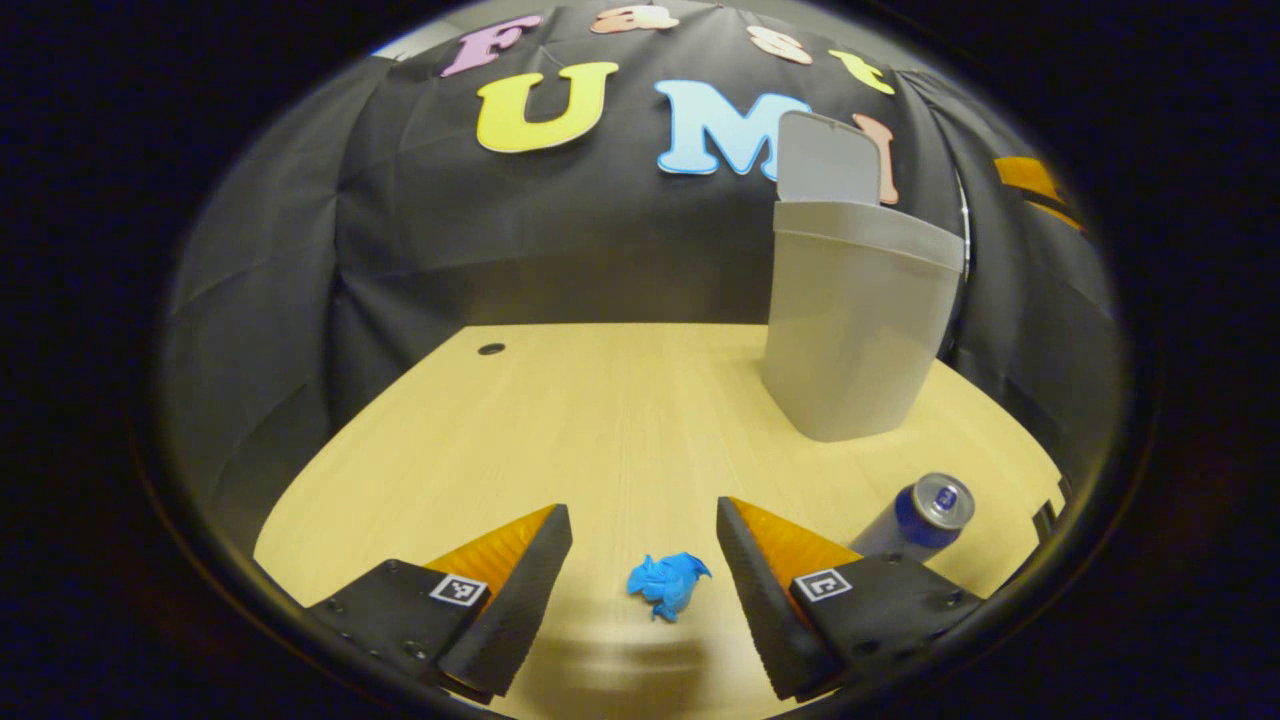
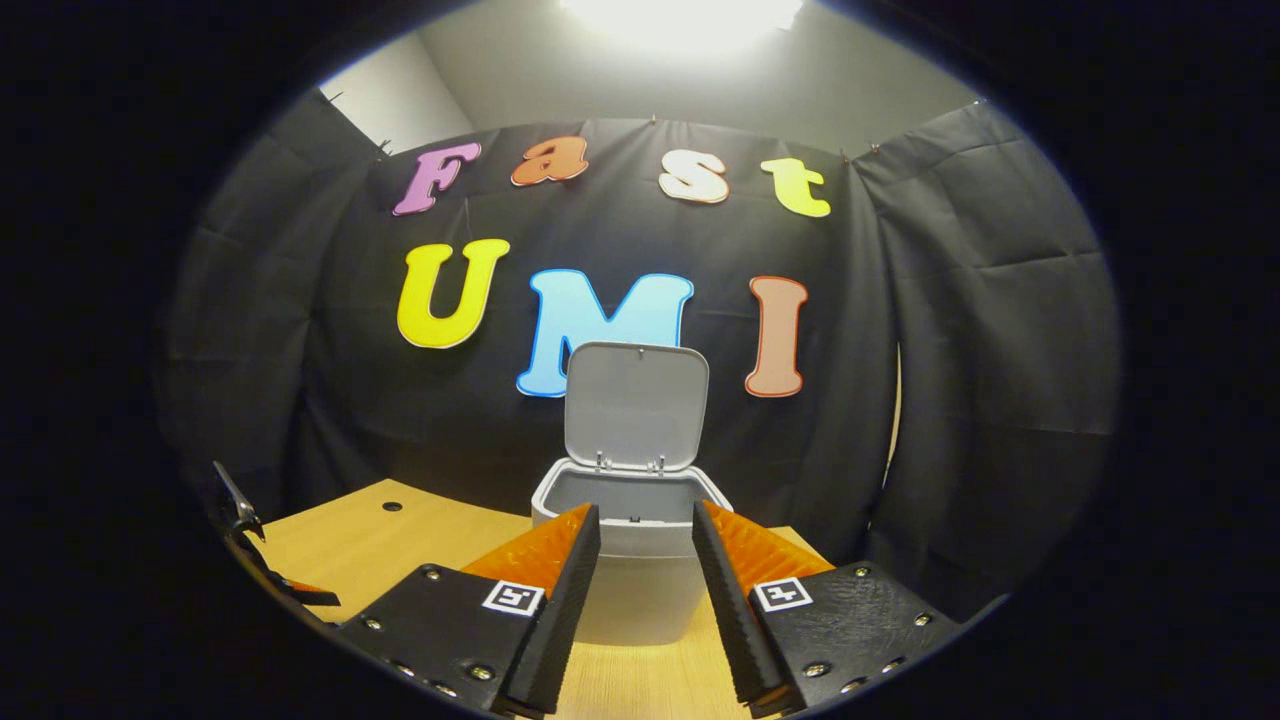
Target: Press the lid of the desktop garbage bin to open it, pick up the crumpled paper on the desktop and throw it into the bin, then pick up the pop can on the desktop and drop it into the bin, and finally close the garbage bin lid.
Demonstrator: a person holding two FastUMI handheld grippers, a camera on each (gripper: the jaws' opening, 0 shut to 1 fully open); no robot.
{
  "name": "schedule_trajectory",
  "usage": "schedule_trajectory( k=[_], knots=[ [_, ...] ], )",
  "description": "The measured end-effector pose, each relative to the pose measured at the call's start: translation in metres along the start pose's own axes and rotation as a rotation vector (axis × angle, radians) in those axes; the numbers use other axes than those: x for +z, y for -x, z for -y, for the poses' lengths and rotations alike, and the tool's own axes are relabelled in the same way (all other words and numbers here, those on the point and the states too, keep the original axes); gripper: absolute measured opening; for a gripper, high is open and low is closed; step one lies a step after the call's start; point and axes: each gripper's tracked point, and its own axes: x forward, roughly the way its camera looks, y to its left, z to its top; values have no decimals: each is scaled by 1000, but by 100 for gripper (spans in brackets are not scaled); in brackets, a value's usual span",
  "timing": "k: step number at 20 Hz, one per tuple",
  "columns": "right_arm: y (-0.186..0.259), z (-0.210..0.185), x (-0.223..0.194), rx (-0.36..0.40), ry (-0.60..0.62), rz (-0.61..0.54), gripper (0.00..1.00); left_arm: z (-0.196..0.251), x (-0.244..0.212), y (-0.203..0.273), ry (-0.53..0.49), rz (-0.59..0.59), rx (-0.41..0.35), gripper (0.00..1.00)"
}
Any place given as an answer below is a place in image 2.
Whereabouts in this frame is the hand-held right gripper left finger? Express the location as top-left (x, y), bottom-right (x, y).
top-left (335, 503), bottom-right (602, 719)

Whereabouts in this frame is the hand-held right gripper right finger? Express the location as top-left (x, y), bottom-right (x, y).
top-left (692, 500), bottom-right (963, 719)

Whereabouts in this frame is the white desktop garbage bin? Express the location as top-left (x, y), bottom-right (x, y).
top-left (530, 342), bottom-right (734, 647)

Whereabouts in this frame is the wooden desktop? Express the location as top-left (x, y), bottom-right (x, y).
top-left (250, 478), bottom-right (831, 720)

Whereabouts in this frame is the black backdrop cloth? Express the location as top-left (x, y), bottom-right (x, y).
top-left (155, 95), bottom-right (1121, 626)

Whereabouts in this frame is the ceiling light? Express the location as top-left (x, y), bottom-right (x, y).
top-left (560, 0), bottom-right (806, 51)

